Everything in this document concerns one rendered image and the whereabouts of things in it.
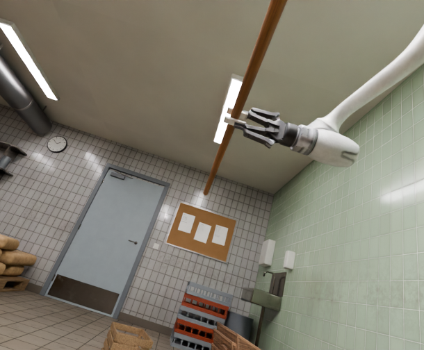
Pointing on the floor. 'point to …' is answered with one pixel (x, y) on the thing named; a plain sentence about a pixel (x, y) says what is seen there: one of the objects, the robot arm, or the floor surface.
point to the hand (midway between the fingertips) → (235, 117)
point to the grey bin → (239, 323)
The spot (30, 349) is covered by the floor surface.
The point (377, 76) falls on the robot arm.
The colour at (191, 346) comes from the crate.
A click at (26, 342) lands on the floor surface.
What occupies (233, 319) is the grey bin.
